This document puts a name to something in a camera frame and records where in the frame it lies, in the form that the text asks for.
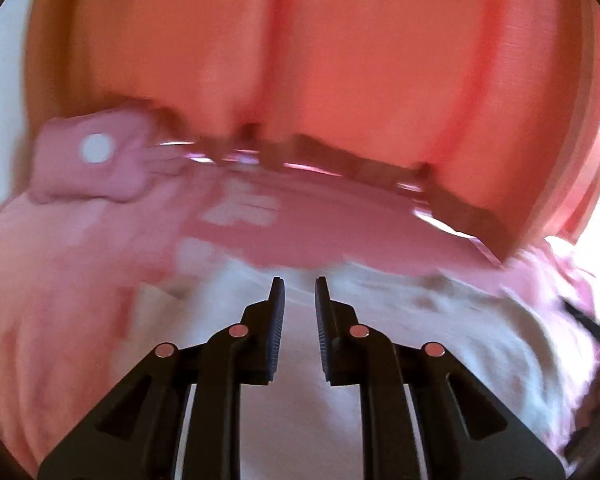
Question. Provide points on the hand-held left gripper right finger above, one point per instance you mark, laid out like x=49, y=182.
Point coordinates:
x=325, y=320

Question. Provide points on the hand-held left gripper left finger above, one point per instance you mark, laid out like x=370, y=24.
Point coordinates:
x=276, y=320

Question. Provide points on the pink fleece blanket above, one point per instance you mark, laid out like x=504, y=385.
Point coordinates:
x=55, y=310

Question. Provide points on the pink polka dot pillow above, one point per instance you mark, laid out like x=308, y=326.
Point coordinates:
x=122, y=172

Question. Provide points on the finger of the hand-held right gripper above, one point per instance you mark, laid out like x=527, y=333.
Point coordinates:
x=592, y=322

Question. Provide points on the beige sweater with black hearts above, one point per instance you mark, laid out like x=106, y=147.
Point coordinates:
x=480, y=320

